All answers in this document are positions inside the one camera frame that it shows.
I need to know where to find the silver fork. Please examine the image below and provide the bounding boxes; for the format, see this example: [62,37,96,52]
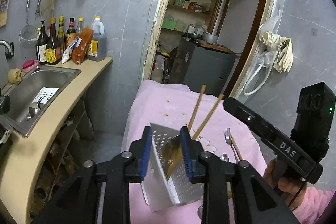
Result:
[224,128,238,162]

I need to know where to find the white perforated utensil holder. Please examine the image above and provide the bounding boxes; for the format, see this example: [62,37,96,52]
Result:
[141,123,203,212]

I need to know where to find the wooden chopstick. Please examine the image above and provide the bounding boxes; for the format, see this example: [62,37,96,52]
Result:
[187,85,206,132]
[231,138,243,160]
[166,94,224,180]

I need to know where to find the large silver spoon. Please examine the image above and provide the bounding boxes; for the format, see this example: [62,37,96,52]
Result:
[162,135,180,164]

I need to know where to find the pink sleeve forearm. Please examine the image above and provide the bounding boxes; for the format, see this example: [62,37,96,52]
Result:
[293,187,335,224]

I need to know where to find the beige kitchen counter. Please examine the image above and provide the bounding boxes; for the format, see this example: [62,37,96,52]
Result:
[1,57,113,223]

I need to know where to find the person's right hand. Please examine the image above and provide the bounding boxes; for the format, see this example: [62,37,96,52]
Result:
[263,159,307,210]

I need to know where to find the pink floral tablecloth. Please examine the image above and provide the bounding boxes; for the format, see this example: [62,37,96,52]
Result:
[122,80,266,223]

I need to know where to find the grey cabinet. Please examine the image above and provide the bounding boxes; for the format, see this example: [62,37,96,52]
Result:
[169,38,235,97]

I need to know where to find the cream rubber gloves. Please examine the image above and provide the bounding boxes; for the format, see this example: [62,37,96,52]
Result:
[260,31,293,73]

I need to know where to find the metal pot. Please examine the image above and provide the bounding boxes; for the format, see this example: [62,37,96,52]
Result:
[202,32,218,44]

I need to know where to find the large vinegar jug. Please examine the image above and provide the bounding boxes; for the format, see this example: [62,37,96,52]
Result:
[87,16,106,61]

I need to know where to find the green box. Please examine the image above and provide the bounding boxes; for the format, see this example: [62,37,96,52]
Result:
[162,19,177,30]

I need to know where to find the orange spice packet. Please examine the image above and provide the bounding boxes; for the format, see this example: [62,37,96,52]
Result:
[71,26,93,65]

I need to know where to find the stainless steel sink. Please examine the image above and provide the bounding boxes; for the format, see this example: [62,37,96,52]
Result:
[1,65,81,138]

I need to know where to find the dark soy sauce bottle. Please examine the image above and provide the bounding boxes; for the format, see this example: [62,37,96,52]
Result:
[46,18,62,65]

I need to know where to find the pink soap dish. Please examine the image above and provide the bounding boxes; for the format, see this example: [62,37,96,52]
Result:
[22,60,39,73]

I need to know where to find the black pump bottle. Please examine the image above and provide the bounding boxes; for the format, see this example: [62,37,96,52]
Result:
[36,20,49,65]

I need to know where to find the loofah sponge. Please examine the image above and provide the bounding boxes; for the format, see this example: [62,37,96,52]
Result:
[7,68,22,85]

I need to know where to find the hanging mesh strainer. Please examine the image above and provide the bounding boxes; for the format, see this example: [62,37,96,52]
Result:
[19,0,38,48]

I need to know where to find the chrome faucet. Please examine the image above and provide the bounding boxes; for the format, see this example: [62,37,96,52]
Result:
[0,40,14,59]

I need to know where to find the wooden grater board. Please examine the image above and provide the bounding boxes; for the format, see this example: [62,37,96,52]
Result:
[0,0,9,27]

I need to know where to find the white hose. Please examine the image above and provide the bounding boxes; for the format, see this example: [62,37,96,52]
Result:
[243,50,276,97]

